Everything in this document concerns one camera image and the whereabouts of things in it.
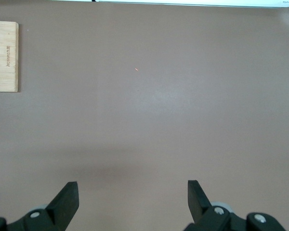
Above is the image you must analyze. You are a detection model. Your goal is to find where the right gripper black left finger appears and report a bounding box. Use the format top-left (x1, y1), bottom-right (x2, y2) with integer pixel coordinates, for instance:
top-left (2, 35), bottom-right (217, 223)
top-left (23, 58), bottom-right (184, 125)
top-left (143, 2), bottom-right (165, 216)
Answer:
top-left (0, 181), bottom-right (79, 231)

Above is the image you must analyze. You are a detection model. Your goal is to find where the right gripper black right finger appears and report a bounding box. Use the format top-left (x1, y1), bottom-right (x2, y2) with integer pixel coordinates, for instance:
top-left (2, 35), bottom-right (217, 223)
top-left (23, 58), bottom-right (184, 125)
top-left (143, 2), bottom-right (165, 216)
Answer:
top-left (184, 180), bottom-right (285, 231)

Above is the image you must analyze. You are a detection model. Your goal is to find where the bamboo cutting board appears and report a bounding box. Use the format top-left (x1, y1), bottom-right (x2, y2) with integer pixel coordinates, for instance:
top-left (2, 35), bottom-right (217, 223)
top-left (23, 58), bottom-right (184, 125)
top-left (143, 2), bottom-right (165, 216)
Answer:
top-left (0, 21), bottom-right (19, 93)

